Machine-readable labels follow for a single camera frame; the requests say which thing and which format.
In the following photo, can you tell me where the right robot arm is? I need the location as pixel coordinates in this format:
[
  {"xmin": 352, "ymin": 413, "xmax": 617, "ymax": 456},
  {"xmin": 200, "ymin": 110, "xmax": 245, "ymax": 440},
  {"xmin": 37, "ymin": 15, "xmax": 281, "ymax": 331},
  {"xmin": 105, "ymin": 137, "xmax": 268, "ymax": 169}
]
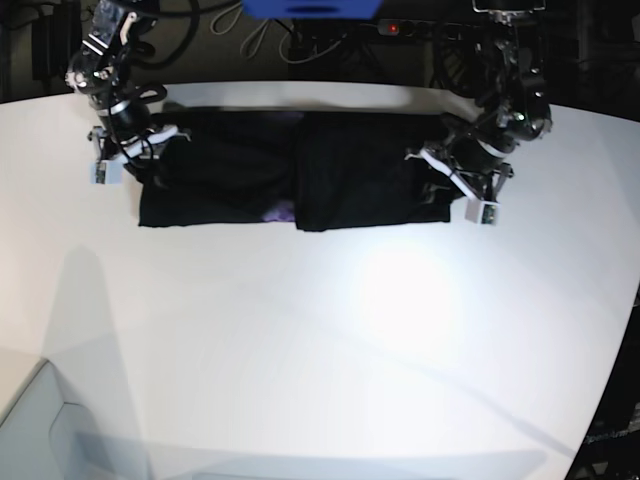
[{"xmin": 65, "ymin": 1, "xmax": 208, "ymax": 175}]

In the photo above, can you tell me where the white bin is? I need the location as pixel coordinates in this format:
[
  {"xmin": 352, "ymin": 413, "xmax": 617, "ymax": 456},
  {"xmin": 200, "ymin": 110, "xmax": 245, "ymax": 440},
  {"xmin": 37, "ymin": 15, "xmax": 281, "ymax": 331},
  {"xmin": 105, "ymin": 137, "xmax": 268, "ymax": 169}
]
[{"xmin": 0, "ymin": 357, "xmax": 151, "ymax": 480}]

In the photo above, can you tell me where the black t-shirt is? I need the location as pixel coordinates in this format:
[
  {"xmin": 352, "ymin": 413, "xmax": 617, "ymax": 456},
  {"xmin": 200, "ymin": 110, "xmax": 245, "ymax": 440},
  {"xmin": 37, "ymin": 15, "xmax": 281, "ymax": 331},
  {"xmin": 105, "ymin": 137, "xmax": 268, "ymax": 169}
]
[{"xmin": 137, "ymin": 109, "xmax": 456, "ymax": 232}]

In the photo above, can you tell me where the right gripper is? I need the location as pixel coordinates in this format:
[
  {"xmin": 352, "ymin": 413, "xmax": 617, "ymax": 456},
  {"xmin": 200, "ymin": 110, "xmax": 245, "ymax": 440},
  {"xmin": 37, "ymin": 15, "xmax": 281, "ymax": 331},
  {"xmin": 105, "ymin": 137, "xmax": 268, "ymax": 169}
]
[{"xmin": 88, "ymin": 102, "xmax": 191, "ymax": 167}]

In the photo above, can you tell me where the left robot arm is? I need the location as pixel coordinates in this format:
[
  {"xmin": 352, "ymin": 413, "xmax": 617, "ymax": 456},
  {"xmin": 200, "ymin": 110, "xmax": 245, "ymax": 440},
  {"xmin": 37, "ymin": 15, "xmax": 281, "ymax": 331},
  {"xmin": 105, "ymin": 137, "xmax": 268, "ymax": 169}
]
[{"xmin": 407, "ymin": 1, "xmax": 553, "ymax": 204}]

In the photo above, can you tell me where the white cable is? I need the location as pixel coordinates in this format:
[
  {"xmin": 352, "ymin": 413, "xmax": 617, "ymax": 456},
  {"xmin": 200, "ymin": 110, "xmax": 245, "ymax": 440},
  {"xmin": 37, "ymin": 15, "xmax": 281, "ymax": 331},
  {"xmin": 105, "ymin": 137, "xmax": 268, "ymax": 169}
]
[{"xmin": 210, "ymin": 7, "xmax": 351, "ymax": 64}]

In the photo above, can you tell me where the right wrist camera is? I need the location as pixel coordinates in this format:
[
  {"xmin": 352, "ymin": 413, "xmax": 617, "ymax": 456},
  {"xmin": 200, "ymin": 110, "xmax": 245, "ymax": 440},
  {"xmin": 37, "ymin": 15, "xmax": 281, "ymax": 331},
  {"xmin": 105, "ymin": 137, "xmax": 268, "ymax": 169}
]
[{"xmin": 89, "ymin": 160, "xmax": 124, "ymax": 185}]

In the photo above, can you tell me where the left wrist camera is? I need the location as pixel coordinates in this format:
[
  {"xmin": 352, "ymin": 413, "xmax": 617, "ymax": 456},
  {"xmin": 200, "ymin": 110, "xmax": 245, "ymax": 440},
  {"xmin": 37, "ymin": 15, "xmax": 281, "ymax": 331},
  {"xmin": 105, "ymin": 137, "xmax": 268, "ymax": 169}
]
[{"xmin": 465, "ymin": 199, "xmax": 501, "ymax": 226}]

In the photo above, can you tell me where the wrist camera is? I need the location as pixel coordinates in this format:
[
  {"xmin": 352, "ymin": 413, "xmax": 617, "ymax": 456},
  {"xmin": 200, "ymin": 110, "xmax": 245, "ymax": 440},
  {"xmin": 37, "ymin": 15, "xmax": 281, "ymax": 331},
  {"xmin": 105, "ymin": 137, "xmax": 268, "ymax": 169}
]
[
  {"xmin": 89, "ymin": 160, "xmax": 124, "ymax": 185},
  {"xmin": 465, "ymin": 199, "xmax": 501, "ymax": 226}
]

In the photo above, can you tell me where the black power strip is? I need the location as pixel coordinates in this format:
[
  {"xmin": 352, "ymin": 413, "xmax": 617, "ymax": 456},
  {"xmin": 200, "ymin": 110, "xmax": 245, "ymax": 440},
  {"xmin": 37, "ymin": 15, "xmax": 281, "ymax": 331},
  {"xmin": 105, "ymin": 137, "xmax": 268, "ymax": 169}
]
[{"xmin": 376, "ymin": 19, "xmax": 433, "ymax": 40}]

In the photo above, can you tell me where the blue box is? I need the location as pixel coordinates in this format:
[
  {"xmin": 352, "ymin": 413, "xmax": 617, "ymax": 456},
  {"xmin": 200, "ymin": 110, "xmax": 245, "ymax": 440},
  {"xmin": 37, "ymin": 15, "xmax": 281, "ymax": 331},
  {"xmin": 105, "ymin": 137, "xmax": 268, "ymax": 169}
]
[{"xmin": 242, "ymin": 0, "xmax": 382, "ymax": 19}]

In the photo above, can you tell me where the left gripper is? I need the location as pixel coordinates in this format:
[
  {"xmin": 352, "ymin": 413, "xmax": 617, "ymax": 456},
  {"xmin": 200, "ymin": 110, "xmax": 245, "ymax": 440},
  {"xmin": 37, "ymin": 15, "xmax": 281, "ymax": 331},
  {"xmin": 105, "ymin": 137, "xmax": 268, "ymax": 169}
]
[{"xmin": 404, "ymin": 134, "xmax": 515, "ymax": 203}]

